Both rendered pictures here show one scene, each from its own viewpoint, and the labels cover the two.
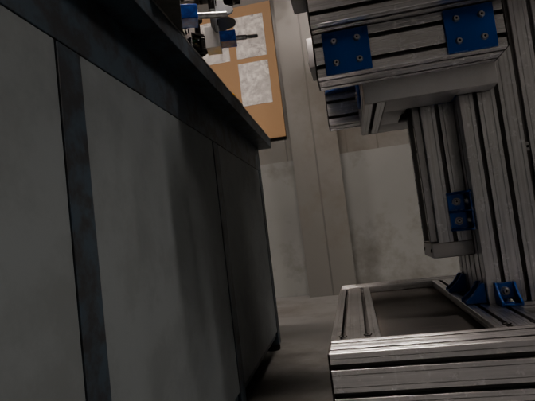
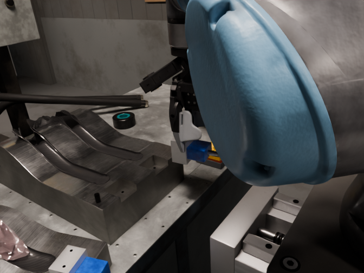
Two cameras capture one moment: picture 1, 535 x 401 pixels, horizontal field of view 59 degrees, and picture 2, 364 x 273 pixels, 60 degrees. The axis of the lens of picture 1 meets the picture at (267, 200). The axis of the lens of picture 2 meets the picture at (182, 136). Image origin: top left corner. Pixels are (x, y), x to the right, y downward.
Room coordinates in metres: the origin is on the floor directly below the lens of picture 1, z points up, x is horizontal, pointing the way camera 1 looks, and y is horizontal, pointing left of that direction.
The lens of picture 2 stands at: (0.63, -0.19, 1.26)
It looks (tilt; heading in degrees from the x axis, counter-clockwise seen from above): 27 degrees down; 28
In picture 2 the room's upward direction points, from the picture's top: 4 degrees counter-clockwise
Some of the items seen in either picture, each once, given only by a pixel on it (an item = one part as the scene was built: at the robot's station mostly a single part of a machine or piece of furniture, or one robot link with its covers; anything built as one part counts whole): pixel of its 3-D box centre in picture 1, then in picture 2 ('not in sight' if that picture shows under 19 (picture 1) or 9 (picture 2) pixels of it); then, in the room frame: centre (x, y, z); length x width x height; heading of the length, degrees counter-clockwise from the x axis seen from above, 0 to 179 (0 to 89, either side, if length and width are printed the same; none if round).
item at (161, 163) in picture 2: not in sight; (154, 169); (1.14, 0.16, 0.87); 0.05 x 0.05 x 0.04; 81
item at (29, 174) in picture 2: not in sight; (75, 155); (1.13, 0.39, 0.87); 0.50 x 0.26 x 0.14; 81
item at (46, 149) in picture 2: not in sight; (71, 142); (1.11, 0.38, 0.92); 0.35 x 0.16 x 0.09; 81
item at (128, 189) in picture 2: not in sight; (121, 194); (1.03, 0.17, 0.87); 0.05 x 0.05 x 0.04; 81
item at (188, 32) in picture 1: (191, 39); not in sight; (1.49, 0.18, 1.09); 0.09 x 0.08 x 0.12; 48
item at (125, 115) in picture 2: not in sight; (124, 120); (1.45, 0.47, 0.82); 0.08 x 0.08 x 0.04
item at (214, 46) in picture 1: (232, 38); (203, 151); (1.16, 0.04, 0.93); 0.13 x 0.05 x 0.05; 89
